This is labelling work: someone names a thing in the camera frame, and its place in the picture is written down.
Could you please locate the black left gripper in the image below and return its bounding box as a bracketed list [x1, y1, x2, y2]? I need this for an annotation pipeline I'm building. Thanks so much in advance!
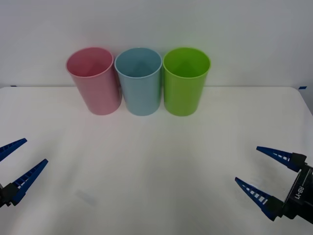
[0, 138, 49, 208]

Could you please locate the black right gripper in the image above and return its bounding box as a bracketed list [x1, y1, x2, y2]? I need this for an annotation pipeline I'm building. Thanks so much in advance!
[235, 146, 313, 232]

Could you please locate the pink plastic bin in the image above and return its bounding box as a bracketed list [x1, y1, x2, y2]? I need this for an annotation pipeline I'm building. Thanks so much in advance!
[65, 46, 122, 116]

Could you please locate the green plastic bin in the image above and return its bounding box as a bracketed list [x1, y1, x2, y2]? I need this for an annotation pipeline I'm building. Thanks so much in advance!
[162, 47, 211, 117]

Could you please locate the pale blue plastic bin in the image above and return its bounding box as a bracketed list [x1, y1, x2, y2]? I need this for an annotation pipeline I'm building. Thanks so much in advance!
[114, 47, 163, 117]

